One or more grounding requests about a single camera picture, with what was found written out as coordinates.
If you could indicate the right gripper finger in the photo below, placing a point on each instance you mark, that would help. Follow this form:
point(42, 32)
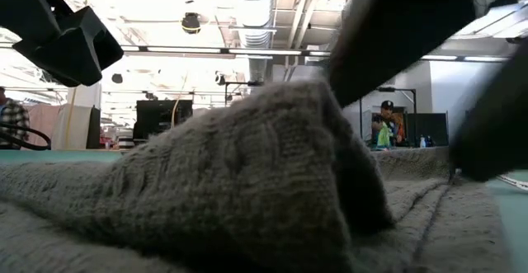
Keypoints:
point(396, 29)
point(499, 133)

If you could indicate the grey knitted sweater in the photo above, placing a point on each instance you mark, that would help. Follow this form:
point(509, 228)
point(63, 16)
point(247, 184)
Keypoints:
point(231, 174)

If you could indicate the black partition panel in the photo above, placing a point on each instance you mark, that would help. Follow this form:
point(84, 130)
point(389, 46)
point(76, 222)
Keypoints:
point(429, 128)

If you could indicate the white bottle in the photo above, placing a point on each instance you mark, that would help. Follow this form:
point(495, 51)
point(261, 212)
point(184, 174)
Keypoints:
point(422, 142)

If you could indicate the person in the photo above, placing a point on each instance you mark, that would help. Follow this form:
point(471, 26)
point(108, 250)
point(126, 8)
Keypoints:
point(387, 109)
point(14, 116)

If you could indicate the colourful poster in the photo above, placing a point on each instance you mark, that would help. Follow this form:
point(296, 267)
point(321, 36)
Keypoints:
point(400, 124)

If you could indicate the green cloth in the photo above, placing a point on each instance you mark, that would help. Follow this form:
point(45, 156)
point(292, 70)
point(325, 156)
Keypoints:
point(383, 137)

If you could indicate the black ceiling dome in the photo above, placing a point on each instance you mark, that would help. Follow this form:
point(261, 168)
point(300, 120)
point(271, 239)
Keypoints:
point(117, 78)
point(191, 22)
point(220, 78)

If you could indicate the pink curtain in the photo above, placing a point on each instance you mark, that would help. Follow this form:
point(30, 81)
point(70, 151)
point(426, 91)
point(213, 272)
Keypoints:
point(41, 124)

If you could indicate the white curtain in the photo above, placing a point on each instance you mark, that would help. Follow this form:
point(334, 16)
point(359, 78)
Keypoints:
point(80, 126)

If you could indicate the black upright panel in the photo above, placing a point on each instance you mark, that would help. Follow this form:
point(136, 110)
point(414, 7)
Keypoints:
point(94, 128)

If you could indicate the thin black stand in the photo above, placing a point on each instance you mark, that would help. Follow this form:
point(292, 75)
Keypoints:
point(247, 83)

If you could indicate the black computer monitor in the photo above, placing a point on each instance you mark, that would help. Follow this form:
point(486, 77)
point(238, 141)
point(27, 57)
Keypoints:
point(156, 118)

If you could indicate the black frame stand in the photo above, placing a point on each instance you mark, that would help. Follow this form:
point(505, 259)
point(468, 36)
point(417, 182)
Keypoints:
point(396, 89)

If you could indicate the silver ceiling duct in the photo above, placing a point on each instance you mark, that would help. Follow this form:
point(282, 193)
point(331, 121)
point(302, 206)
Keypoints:
point(252, 17)

